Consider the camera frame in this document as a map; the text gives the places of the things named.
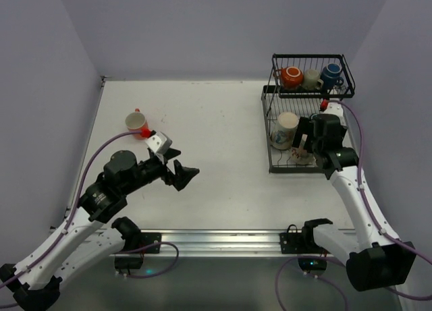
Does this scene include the cream floral mug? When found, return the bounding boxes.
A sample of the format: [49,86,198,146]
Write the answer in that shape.
[290,146,315,165]

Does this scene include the tall floral white mug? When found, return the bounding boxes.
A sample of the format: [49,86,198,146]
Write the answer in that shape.
[270,112,299,150]

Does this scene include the salmon orange mug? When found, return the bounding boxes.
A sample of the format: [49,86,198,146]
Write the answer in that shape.
[125,109,149,140]

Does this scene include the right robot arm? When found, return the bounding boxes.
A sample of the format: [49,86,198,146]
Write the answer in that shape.
[292,113,416,291]

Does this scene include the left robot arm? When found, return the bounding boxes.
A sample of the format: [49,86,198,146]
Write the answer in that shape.
[1,149,200,310]

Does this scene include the beige mug upper shelf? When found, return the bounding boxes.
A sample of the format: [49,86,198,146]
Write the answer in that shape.
[301,69,324,91]

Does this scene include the orange round mug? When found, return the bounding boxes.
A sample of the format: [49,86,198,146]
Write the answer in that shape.
[273,66,304,90]

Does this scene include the blue mug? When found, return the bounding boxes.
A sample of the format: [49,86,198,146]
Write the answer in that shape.
[321,63,344,90]

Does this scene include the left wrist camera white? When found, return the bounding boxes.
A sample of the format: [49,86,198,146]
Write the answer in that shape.
[144,132,172,156]

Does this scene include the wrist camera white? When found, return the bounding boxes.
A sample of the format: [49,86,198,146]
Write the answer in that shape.
[319,100,344,117]
[144,132,172,156]

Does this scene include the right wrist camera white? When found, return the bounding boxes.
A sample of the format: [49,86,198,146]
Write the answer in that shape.
[319,100,344,117]

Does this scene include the black wire dish rack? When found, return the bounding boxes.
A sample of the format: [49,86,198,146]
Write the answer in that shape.
[261,53,356,174]

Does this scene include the aluminium mounting rail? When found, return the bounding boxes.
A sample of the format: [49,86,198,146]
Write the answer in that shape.
[43,227,401,258]

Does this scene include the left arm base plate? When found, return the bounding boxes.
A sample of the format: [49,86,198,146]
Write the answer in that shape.
[138,232,162,254]

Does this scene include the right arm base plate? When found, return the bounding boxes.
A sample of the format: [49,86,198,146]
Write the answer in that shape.
[279,224,326,254]

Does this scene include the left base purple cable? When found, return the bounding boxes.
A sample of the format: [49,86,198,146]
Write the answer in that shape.
[114,242,180,280]

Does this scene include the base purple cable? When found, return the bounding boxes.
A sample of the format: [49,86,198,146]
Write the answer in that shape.
[114,242,180,280]
[275,255,350,311]

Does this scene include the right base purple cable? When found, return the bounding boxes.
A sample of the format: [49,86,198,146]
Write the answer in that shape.
[275,255,350,311]

